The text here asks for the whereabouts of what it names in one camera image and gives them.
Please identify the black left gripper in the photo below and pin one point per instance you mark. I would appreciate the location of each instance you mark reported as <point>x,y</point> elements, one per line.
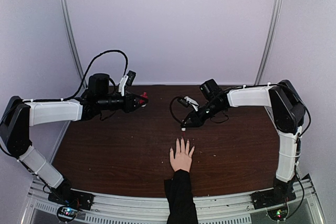
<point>129,105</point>

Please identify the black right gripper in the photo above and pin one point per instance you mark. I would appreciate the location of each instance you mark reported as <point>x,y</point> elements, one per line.
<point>198,120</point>

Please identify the red nail polish bottle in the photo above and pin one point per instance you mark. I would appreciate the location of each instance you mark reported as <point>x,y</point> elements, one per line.
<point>142,101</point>

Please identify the black sleeved forearm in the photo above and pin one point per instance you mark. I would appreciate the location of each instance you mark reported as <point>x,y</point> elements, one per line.
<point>178,192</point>

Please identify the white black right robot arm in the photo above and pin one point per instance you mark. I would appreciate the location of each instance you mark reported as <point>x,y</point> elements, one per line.
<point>288,113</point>

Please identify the mannequin hand with long nails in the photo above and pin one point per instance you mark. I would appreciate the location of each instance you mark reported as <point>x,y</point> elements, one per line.
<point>181,156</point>

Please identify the right round circuit board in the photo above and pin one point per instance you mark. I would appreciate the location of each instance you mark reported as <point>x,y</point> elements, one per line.
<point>278,214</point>

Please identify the round circuit board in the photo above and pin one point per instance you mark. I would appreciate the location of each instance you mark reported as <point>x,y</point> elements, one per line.
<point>66,214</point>
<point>278,214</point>

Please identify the left round circuit board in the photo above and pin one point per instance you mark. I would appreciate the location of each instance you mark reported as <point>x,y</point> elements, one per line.
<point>66,214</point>

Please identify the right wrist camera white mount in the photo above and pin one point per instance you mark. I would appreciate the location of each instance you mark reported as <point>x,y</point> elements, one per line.
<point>188,102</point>

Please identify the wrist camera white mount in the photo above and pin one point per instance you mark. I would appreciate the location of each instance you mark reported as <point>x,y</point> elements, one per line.
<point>188,102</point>
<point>126,80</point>

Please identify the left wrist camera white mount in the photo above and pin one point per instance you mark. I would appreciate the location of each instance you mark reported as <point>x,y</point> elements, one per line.
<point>126,80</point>

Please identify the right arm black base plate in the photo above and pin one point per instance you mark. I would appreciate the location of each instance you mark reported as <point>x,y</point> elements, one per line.
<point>271,197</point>

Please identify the aluminium front frame rail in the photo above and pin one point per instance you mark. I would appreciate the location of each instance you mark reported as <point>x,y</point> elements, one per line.
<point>235,208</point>

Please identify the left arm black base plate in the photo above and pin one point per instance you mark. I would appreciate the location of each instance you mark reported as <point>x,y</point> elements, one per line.
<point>75,199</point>

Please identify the left aluminium corner post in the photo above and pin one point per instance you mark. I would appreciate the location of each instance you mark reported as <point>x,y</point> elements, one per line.
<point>71,38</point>

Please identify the aluminium corner post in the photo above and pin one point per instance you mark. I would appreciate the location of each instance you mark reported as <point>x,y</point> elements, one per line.
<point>276,10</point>
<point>71,38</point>

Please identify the right aluminium corner post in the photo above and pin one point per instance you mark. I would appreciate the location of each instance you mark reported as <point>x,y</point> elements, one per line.
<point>276,10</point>

